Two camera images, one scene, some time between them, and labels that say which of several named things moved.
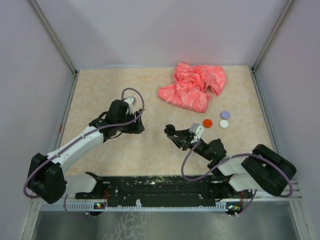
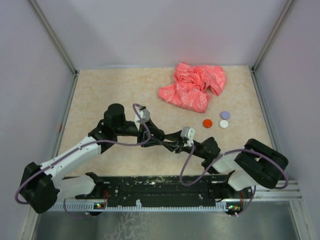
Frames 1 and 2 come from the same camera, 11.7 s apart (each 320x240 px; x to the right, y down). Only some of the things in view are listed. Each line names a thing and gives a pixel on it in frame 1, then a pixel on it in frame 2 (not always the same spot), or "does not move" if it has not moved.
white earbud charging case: x=223 y=124 does not move
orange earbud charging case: x=207 y=123 does not move
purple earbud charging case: x=225 y=115 does not move
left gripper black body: x=133 y=127 → x=142 y=134
